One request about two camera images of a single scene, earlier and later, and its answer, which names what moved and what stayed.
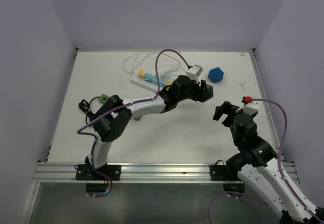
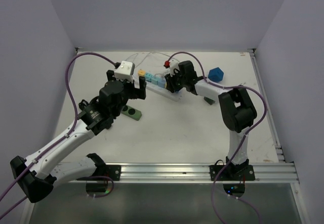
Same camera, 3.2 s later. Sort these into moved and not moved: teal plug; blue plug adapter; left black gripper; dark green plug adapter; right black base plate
Moved: left black gripper; dark green plug adapter
Not moved: blue plug adapter; teal plug; right black base plate
